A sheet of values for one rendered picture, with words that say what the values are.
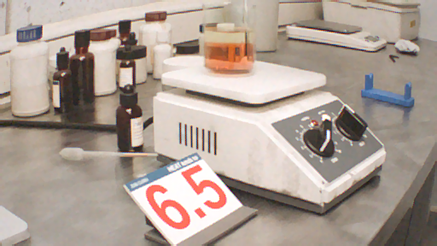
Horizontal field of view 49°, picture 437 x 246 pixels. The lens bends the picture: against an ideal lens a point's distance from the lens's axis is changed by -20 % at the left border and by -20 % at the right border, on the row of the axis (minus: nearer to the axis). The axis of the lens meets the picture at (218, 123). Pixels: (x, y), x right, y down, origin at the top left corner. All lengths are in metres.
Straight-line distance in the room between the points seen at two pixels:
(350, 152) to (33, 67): 0.45
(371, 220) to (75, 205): 0.26
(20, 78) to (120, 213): 0.36
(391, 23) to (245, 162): 1.17
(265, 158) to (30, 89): 0.40
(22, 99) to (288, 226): 0.46
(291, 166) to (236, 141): 0.06
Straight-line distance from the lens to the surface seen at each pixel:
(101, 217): 0.46
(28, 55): 0.76
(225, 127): 0.49
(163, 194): 0.43
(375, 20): 1.62
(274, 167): 0.47
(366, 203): 0.49
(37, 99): 0.77
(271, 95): 0.49
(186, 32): 1.22
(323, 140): 0.47
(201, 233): 0.42
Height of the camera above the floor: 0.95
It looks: 16 degrees down
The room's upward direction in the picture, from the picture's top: straight up
